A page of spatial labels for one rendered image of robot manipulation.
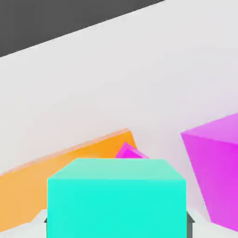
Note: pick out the large orange box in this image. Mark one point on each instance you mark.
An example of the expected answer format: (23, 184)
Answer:
(27, 189)

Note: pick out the small cyan cube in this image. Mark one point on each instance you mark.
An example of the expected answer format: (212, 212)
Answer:
(116, 202)

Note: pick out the small magenta cube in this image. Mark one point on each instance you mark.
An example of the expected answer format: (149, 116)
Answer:
(130, 153)

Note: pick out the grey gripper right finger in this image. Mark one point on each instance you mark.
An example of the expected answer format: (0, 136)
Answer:
(200, 229)

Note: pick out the large magenta box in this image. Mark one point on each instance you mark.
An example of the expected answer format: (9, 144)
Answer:
(217, 171)

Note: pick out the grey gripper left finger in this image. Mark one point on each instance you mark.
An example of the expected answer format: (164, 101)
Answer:
(35, 227)

